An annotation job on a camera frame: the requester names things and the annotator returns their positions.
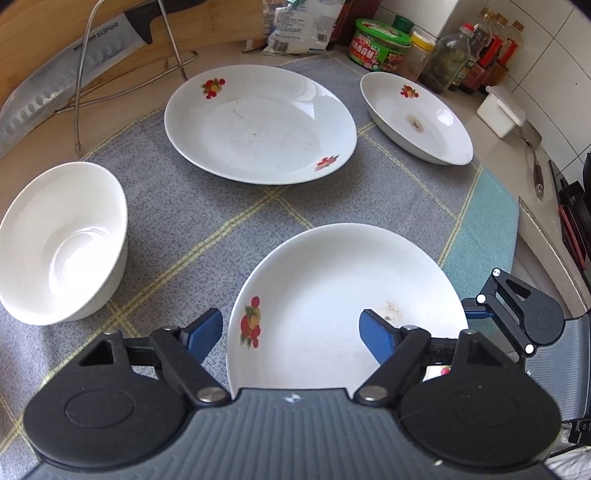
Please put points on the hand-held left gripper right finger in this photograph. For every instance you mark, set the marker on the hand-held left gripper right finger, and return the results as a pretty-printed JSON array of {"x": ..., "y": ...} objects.
[{"x": 376, "y": 337}]

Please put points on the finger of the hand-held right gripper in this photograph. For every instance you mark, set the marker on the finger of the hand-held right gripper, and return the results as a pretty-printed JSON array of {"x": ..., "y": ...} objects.
[{"x": 475, "y": 314}]

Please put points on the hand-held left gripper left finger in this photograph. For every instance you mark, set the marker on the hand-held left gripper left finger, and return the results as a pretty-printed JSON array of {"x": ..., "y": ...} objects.
[{"x": 205, "y": 330}]

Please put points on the white plate with fruit print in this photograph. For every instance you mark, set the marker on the white plate with fruit print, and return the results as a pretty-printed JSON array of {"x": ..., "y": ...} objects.
[
  {"x": 332, "y": 295},
  {"x": 415, "y": 120},
  {"x": 261, "y": 124}
]

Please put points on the white bowl with pink print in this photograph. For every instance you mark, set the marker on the white bowl with pink print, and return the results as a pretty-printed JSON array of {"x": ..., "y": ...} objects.
[{"x": 60, "y": 240}]

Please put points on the black appliance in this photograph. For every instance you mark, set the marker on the black appliance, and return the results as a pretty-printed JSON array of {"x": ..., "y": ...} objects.
[{"x": 575, "y": 212}]

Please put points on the grey plaid cloth mat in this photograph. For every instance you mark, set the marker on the grey plaid cloth mat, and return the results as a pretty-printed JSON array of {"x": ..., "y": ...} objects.
[{"x": 207, "y": 207}]

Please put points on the metal spatula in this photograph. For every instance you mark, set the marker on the metal spatula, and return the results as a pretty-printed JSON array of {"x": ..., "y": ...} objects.
[{"x": 538, "y": 175}]

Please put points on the white plastic container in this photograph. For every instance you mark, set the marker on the white plastic container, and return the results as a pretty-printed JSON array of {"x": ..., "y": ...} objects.
[{"x": 498, "y": 110}]

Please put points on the clear glass bottle red cap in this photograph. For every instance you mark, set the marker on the clear glass bottle red cap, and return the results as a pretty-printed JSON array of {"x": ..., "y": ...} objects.
[{"x": 445, "y": 64}]

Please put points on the red labelled sauce bottle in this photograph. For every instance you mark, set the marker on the red labelled sauce bottle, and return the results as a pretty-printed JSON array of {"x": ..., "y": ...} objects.
[
  {"x": 511, "y": 46},
  {"x": 493, "y": 50}
]

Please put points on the yellow lidded glass jar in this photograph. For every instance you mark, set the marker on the yellow lidded glass jar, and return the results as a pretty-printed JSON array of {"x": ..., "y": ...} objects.
[{"x": 418, "y": 55}]

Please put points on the green lidded sauce tub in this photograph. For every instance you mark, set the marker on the green lidded sauce tub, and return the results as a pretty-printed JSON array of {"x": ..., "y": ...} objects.
[{"x": 378, "y": 46}]

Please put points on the green capped bottle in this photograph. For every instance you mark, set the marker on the green capped bottle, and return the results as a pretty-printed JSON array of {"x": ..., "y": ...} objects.
[{"x": 402, "y": 22}]

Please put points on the wooden cutting board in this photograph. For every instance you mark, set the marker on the wooden cutting board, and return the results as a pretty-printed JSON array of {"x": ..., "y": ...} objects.
[{"x": 217, "y": 25}]

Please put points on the white blue food packet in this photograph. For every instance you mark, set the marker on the white blue food packet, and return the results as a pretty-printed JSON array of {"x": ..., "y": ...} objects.
[{"x": 300, "y": 25}]

